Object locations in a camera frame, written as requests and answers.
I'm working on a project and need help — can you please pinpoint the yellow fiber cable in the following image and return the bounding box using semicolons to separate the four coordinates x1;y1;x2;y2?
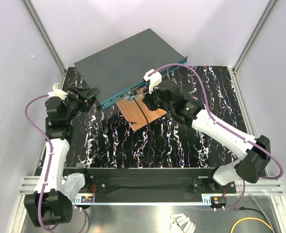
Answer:
231;217;274;233

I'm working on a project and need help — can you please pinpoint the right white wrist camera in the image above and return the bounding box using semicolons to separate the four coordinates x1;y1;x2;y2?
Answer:
143;69;162;94

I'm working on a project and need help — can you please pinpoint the silver SFP module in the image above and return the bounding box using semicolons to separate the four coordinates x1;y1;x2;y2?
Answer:
137;91;144;98

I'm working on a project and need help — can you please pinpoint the pile of white modules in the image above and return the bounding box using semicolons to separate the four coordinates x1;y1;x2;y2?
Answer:
169;213;197;233

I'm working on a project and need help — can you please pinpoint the dark teal network switch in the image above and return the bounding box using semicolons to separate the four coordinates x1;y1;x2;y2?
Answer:
74;29;187;109

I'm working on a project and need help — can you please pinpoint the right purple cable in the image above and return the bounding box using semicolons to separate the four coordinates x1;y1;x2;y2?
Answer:
147;64;284;211

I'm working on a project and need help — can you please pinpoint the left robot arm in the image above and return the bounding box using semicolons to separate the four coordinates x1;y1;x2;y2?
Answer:
24;83;99;233

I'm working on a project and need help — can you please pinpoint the wooden board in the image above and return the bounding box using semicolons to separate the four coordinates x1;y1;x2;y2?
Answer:
116;87;166;132

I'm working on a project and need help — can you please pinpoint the white slotted cable duct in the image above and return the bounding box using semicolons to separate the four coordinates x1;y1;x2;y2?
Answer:
73;196;94;205

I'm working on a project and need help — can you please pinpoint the black cable with plug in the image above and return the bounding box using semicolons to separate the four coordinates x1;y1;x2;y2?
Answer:
239;206;283;233

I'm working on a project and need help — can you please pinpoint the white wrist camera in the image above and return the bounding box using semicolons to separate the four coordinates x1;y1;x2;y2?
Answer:
143;69;162;94
48;83;67;100

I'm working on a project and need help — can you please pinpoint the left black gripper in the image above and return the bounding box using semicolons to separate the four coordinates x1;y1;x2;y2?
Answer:
64;85;100;122

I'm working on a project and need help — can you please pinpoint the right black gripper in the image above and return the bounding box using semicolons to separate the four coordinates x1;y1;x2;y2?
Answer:
142;82;173;114

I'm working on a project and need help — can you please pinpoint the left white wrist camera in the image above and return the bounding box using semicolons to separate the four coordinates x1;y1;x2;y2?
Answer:
48;83;67;100

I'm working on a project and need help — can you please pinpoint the purple cable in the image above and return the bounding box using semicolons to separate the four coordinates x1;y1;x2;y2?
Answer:
147;64;284;211
24;94;89;230

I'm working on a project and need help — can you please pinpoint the grey ethernet cable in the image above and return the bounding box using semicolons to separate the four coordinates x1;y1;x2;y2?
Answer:
249;196;283;233

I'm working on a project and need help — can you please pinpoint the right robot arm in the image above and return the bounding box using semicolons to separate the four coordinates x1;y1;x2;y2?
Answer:
143;80;270;192

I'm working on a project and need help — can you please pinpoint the black braided fiber cable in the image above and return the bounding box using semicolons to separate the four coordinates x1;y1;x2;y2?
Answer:
94;94;155;169

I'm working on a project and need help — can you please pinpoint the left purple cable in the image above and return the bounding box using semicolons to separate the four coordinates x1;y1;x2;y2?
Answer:
24;94;89;230

